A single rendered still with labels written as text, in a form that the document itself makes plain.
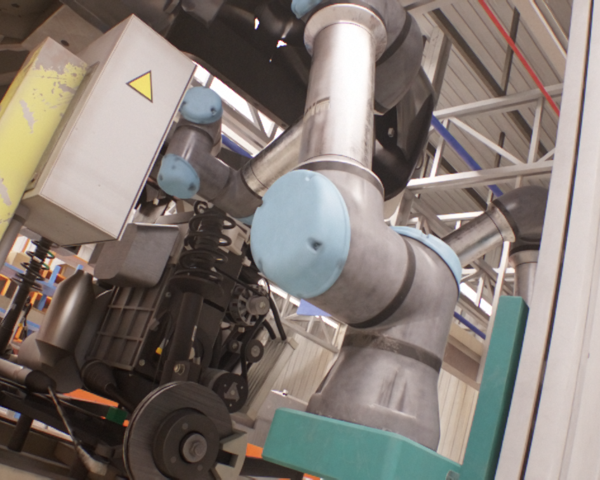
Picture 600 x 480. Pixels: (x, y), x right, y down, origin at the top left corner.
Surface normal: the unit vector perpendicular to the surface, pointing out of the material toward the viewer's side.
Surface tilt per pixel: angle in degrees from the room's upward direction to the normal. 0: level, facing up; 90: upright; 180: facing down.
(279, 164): 141
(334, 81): 81
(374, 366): 72
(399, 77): 145
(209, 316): 90
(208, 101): 86
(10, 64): 103
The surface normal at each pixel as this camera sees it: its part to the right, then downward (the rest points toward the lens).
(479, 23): -0.30, 0.89
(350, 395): -0.37, -0.70
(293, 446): -0.58, -0.45
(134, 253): 0.39, -0.21
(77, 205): 0.67, -0.05
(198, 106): 0.10, -0.40
